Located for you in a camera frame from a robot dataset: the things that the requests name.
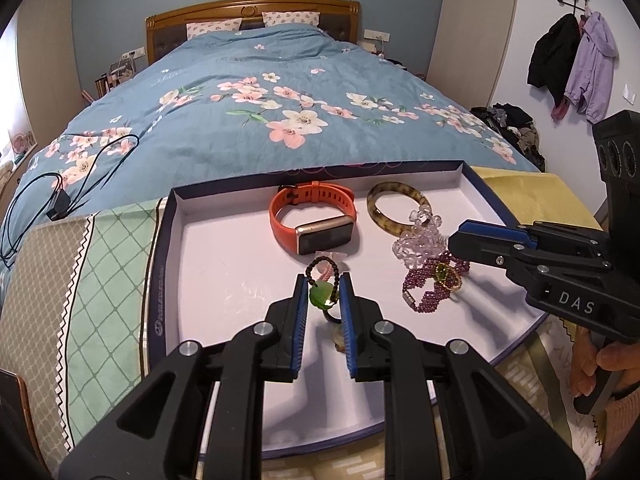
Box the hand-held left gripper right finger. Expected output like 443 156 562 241
337 274 586 480

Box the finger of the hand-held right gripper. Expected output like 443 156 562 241
456 220 609 252
448 232 612 307

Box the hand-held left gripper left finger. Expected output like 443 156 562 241
57 274 309 480

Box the green jade pendant necklace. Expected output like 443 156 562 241
304 256 349 354

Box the clear crystal bead bracelet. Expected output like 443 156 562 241
392 207 447 267

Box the purple beaded bracelet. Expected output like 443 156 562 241
402 252 472 314

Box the pink crystal bracelet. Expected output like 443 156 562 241
312 249 349 282

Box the white shallow box tray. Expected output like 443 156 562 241
146 160 551 461

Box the person's right forearm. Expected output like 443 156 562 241
597 392 640 467

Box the person's right hand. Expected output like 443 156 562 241
569 331 640 400

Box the pink garment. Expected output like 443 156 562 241
550 94 572 122

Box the orange smartwatch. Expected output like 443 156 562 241
269 181 359 256

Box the dark clothes pile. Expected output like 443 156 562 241
469 103 545 170

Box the amber bangle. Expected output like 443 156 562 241
366 181 432 237

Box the purple jacket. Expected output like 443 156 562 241
564 10 619 124

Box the black jacket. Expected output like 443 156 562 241
527 12 581 107

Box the patchwork cotton mat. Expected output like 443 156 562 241
17 166 608 480

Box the black charger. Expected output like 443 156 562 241
47 192 72 221

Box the floral blue duvet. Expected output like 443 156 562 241
0 22 547 281

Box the dotted white pillow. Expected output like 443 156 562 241
186 18 244 40
262 11 322 28

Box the smartphone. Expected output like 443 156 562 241
0 368 32 463

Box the bedside cosmetics rack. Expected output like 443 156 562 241
94 56 138 95

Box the wooden headboard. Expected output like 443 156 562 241
145 0 362 66

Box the small pink fan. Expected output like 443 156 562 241
9 131 37 155

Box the black cable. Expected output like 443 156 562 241
0 133 142 272

